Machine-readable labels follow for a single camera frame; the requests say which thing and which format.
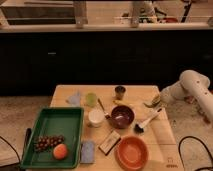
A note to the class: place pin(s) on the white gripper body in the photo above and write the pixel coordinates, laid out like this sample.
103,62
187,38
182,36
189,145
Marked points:
169,94

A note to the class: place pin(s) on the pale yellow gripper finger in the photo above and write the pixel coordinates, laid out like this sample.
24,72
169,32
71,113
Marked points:
156,100

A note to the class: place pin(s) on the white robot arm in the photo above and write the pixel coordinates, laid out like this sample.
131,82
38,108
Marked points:
190,83

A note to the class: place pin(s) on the dark maroon bowl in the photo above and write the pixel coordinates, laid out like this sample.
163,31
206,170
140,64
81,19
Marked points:
122,117

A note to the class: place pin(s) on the red orange bowl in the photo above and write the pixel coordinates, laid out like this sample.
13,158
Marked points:
131,154

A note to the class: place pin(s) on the yellow banana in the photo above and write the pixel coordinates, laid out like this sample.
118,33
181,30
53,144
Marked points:
121,102

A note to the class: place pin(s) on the metal cup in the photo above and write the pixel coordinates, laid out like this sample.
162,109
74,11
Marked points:
119,92

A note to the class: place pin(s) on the white cup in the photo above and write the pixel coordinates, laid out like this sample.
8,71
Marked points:
96,117

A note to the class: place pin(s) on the brown white small box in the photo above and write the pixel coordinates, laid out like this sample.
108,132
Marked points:
109,142

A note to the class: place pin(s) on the green cup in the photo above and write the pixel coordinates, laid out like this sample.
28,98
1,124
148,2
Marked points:
91,99

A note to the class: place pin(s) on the light blue cloth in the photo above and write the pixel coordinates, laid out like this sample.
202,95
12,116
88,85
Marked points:
74,100

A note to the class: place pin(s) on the blue sponge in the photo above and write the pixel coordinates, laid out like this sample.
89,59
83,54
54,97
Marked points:
87,155

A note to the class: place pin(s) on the green plastic tray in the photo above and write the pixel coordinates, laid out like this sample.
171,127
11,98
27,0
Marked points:
54,126

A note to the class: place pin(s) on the orange peach fruit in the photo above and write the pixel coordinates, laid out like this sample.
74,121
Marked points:
60,151

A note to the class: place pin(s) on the bunch of red grapes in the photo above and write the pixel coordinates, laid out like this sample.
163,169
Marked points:
43,143

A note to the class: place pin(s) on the white handled dish brush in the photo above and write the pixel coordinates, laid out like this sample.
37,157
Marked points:
139,127

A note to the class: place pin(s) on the wooden handled spoon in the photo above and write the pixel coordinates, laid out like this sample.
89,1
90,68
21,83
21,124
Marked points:
107,116

